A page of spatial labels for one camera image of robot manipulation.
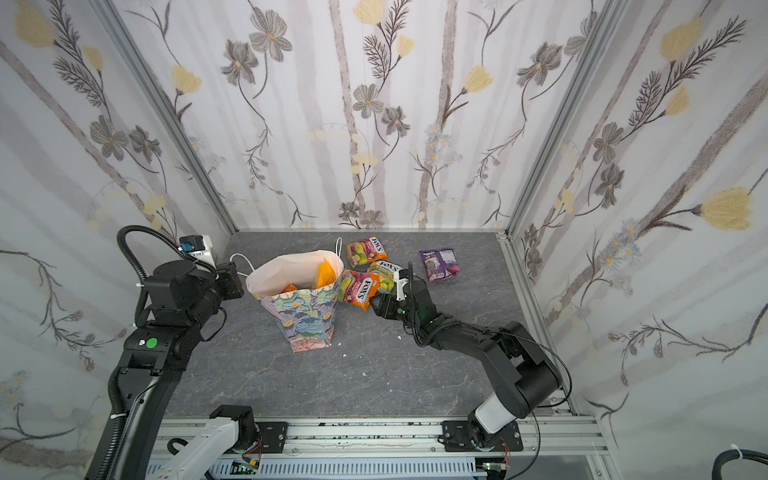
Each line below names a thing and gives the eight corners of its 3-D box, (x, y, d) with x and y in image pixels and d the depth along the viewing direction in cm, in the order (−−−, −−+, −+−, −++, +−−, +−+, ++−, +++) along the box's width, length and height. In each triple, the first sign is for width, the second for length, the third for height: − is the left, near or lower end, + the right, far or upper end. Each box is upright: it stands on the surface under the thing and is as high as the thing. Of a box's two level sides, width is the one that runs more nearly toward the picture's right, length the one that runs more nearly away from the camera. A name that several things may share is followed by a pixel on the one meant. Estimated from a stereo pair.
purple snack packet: (429, 283, 107) (430, 277, 104) (421, 256, 116) (422, 250, 113) (461, 279, 109) (463, 273, 106) (451, 253, 117) (452, 246, 114)
